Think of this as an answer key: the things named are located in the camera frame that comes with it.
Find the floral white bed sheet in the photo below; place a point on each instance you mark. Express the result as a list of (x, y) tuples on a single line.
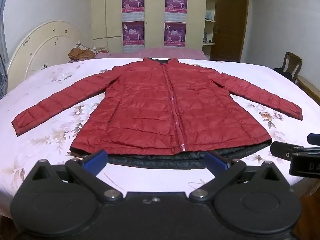
[(37, 85)]

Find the wooden furniture edge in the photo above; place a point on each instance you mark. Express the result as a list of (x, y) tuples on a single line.
[(310, 87)]

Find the wooden chair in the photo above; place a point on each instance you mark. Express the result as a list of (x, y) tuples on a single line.
[(291, 61)]

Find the red puffer jacket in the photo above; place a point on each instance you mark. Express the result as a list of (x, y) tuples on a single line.
[(140, 105)]

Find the cream wardrobe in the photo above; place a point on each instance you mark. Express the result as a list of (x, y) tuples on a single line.
[(155, 17)]

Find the grey curtain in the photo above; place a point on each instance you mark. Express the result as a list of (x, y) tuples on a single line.
[(2, 55)]

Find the purple wall poster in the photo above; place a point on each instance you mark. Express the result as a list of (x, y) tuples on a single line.
[(176, 1), (133, 1), (133, 33), (175, 34)]

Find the brown patterned bag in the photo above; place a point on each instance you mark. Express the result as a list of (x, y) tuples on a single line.
[(80, 53)]

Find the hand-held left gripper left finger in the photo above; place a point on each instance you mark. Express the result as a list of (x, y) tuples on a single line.
[(95, 159)]

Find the cream rounded headboard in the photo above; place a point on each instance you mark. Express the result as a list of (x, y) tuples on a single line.
[(45, 45)]

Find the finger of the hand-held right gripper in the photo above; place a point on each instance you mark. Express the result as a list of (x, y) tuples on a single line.
[(282, 150), (314, 139)]

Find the pink checked bed sheet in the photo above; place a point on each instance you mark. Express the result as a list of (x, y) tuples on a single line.
[(175, 53)]

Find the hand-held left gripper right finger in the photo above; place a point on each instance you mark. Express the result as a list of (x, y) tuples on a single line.
[(216, 161)]

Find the brown wooden door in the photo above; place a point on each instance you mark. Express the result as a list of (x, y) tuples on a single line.
[(230, 30)]

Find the cream corner shelf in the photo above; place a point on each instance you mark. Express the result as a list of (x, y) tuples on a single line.
[(210, 21)]

